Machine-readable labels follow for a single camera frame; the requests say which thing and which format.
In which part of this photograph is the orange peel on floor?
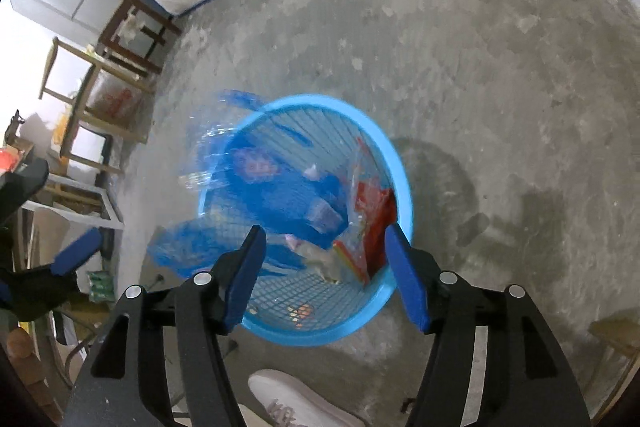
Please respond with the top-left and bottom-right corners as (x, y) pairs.
(288, 303), (314, 329)

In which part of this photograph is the person's left hand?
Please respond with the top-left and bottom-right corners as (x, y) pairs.
(6, 327), (44, 386)

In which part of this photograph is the red snack bag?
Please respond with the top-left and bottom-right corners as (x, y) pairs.
(332, 139), (397, 286)

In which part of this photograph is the blue plastic package bag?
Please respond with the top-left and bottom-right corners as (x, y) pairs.
(146, 90), (348, 277)

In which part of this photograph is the long grey side table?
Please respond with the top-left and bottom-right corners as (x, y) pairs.
(22, 173), (125, 231)

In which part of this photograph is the white sneaker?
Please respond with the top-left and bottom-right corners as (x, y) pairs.
(247, 369), (364, 427)

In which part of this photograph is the wooden chair black seat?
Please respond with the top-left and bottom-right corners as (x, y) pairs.
(38, 36), (156, 176)

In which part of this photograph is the blue mesh trash basket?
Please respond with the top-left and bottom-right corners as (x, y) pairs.
(198, 92), (413, 347)

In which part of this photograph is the dark wooden stool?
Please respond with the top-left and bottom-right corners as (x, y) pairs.
(98, 0), (182, 74)

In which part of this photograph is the tan paper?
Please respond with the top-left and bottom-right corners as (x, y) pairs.
(284, 234), (349, 284)

